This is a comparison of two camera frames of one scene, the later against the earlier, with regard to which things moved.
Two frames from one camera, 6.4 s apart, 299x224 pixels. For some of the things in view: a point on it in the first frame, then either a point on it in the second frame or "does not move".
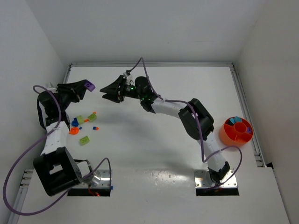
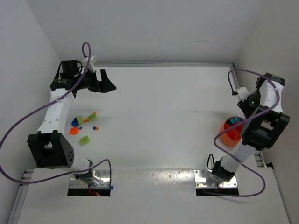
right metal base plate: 202,179 does not move
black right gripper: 121,89 -> 244,108
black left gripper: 70,91 -> 98,80
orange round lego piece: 74,130 does not move
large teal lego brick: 236,119 does not move
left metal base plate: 104,182 does not move
